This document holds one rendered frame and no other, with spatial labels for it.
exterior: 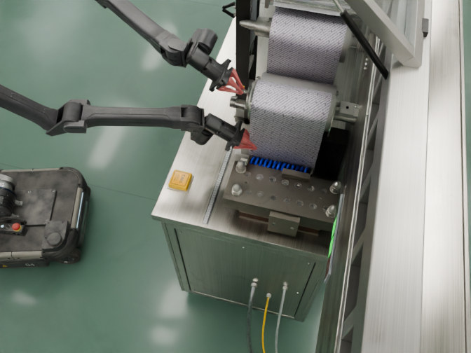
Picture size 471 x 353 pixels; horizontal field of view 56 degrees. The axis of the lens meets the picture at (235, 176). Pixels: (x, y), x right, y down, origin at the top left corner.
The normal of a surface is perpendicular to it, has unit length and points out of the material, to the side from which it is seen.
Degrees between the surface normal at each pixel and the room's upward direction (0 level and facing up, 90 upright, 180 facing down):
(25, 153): 0
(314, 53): 92
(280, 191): 0
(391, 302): 0
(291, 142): 90
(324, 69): 92
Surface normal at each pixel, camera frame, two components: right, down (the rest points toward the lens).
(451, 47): 0.00, -0.55
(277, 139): -0.25, 0.81
